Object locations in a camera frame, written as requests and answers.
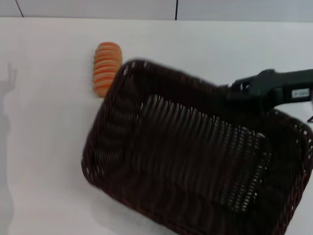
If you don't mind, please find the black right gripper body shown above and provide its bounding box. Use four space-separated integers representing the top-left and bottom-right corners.
251 68 313 111

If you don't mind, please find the dark brown wicker basket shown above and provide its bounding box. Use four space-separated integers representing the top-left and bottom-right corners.
81 58 313 235

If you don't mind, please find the orange striped bread roll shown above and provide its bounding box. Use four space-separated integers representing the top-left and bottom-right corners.
92 42 123 98

